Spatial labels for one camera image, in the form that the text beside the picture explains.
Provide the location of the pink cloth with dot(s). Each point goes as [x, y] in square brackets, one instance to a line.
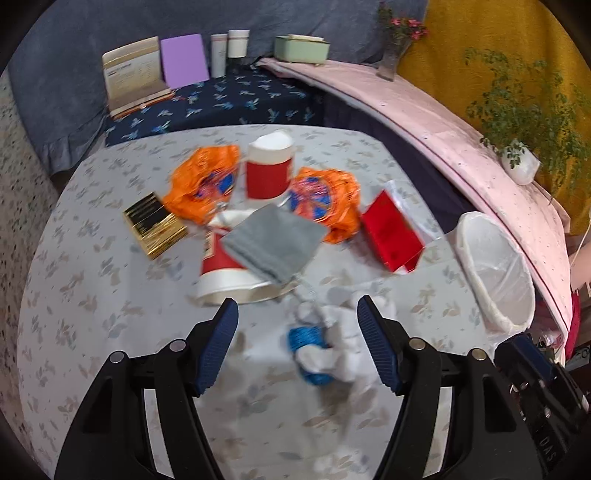
[438, 129]

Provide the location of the blue-grey cloth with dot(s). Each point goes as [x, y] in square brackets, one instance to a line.
[69, 83]

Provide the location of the floral tablecloth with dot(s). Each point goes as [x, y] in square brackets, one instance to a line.
[92, 300]

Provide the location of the red cardboard box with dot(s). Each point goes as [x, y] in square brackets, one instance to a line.
[390, 230]

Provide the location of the white tube bottle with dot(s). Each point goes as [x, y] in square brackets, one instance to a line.
[219, 57]

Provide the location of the red and white paper cup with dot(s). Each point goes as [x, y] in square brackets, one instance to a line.
[221, 277]
[268, 170]

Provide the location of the yellow cloth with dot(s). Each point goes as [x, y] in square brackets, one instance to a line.
[485, 27]

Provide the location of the white and blue wrapper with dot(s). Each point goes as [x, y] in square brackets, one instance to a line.
[323, 355]

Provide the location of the beige open box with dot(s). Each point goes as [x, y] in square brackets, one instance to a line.
[134, 69]

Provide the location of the navy patterned cloth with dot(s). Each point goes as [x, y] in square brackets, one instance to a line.
[231, 104]

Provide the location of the glass vase with pink flowers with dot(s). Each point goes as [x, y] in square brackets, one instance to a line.
[391, 60]

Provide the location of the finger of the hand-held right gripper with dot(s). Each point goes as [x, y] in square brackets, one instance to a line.
[533, 355]

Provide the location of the purple card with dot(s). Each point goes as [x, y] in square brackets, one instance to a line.
[184, 60]

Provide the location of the clear plastic wrapper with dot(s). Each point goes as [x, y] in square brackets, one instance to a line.
[422, 214]

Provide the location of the grey folded cloth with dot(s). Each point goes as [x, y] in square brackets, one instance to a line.
[272, 240]

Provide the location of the white jar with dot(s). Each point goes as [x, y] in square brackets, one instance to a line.
[238, 44]

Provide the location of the orange snack bag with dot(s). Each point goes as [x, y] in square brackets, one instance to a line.
[198, 184]
[330, 198]

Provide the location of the dark purple cloth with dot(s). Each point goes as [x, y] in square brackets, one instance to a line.
[369, 115]

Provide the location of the green tissue box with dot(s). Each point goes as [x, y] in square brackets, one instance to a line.
[300, 50]

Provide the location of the green plant in white pot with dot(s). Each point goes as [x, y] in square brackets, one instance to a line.
[521, 161]

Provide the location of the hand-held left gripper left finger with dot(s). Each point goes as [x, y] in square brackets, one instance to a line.
[219, 346]

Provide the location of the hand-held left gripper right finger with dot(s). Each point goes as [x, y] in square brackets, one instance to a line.
[376, 346]

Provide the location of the white lined trash bin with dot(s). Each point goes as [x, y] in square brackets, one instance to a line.
[501, 272]

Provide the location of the gold and black box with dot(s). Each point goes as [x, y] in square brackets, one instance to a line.
[154, 226]

